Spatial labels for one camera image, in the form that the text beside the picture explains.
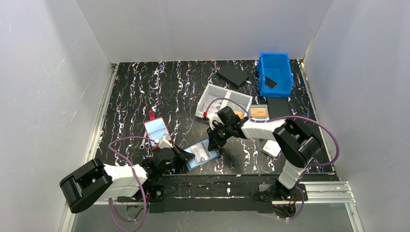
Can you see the orange card in green holder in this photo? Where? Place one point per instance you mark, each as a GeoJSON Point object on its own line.
{"type": "Point", "coordinates": [258, 112]}

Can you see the white divided plastic tray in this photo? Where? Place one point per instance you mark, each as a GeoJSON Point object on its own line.
{"type": "Point", "coordinates": [236, 100]}

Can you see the blue leather card holder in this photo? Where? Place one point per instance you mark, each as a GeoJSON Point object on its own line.
{"type": "Point", "coordinates": [192, 164]}

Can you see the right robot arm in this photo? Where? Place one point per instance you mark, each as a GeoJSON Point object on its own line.
{"type": "Point", "coordinates": [298, 143]}

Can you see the orange card in tray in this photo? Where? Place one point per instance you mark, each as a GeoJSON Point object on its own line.
{"type": "Point", "coordinates": [240, 114]}

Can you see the black card in bin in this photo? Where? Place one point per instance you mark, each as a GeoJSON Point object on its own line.
{"type": "Point", "coordinates": [270, 83]}

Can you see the blue plastic bin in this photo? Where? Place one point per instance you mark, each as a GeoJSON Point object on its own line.
{"type": "Point", "coordinates": [277, 67]}

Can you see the black box on table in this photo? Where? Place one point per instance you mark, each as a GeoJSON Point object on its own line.
{"type": "Point", "coordinates": [232, 75]}

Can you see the white power bank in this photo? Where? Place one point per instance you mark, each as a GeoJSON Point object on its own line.
{"type": "Point", "coordinates": [271, 148]}

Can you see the small metal wrench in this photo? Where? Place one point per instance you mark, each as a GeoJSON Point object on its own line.
{"type": "Point", "coordinates": [142, 144]}

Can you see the white cards in tray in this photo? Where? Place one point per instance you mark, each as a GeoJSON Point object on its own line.
{"type": "Point", "coordinates": [214, 107]}

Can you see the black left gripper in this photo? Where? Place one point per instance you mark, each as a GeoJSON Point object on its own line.
{"type": "Point", "coordinates": [176, 153]}

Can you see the red open card holder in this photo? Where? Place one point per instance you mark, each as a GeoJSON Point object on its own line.
{"type": "Point", "coordinates": [157, 132]}

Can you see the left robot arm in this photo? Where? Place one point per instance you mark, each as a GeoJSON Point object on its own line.
{"type": "Point", "coordinates": [95, 180]}

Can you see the black flat sleeve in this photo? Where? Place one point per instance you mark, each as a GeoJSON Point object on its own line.
{"type": "Point", "coordinates": [278, 107]}

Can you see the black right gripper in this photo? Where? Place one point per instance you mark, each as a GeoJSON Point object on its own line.
{"type": "Point", "coordinates": [216, 134]}

